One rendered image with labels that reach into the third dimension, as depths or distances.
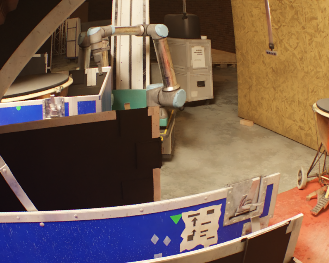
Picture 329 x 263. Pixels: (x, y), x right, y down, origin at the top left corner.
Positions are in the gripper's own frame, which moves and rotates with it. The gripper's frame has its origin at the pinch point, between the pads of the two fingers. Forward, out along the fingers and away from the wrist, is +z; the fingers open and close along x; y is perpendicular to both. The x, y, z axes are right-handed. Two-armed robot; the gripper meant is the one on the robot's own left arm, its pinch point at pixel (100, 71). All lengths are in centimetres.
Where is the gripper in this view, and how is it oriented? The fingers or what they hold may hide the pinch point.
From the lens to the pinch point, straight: 316.4
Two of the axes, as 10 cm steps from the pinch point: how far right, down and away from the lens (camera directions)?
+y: -9.8, 2.0, 0.0
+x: 0.5, 2.5, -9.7
